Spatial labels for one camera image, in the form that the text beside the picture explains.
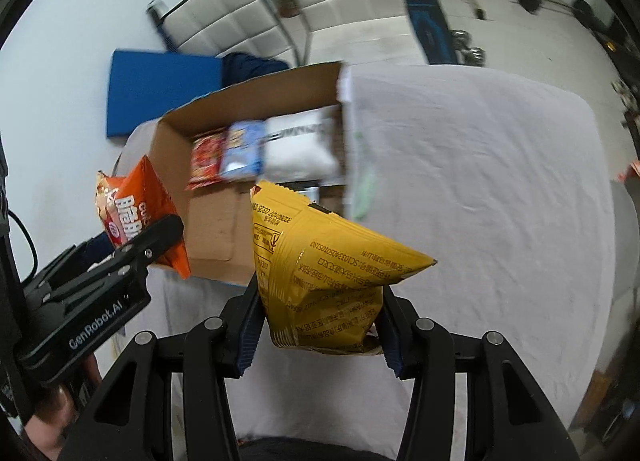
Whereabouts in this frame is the dark blue cloth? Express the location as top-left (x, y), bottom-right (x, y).
top-left (220, 53), bottom-right (292, 90)

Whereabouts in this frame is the red snack packet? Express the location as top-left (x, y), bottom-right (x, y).
top-left (186, 128), bottom-right (233, 192)

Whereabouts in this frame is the yellow snack packet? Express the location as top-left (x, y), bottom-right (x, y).
top-left (249, 180), bottom-right (439, 358)

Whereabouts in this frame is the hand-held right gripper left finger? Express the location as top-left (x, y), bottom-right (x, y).
top-left (60, 273), bottom-right (263, 461)

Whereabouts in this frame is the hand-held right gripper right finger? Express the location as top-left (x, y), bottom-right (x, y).
top-left (375, 286), bottom-right (568, 461)

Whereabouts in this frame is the blue black bench pad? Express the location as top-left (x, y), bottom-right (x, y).
top-left (399, 0), bottom-right (460, 65)

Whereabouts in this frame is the orange snack packet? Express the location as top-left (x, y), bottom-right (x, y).
top-left (95, 156), bottom-right (193, 280)

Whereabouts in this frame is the blue foam mat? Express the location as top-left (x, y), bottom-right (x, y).
top-left (105, 48), bottom-right (224, 142)

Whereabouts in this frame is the person's left hand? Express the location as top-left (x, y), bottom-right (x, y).
top-left (29, 357), bottom-right (102, 461)

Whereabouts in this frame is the dark fleece clothing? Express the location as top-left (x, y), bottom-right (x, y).
top-left (235, 435), bottom-right (401, 461)

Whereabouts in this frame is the black cable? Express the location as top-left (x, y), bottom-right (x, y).
top-left (6, 210), bottom-right (39, 283)

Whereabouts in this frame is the blue tissue pack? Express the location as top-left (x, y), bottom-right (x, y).
top-left (219, 120), bottom-right (267, 182)

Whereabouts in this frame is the white plastic packet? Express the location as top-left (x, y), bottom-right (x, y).
top-left (262, 107), bottom-right (339, 180)

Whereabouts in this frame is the cardboard box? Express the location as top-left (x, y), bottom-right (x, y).
top-left (149, 61), bottom-right (381, 288)

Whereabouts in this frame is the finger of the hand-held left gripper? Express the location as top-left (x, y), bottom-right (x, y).
top-left (112, 215), bottom-right (184, 272)

